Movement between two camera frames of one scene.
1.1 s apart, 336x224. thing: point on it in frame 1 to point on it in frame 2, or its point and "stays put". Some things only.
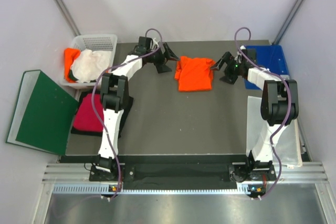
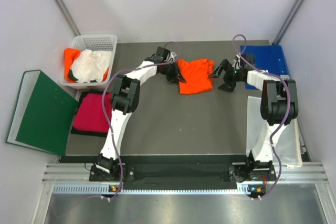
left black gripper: x=160 y=67 to x=175 y=76
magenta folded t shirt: x=86 y=118 stays put
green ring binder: x=43 y=115 stays put
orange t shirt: x=194 y=74 stays put
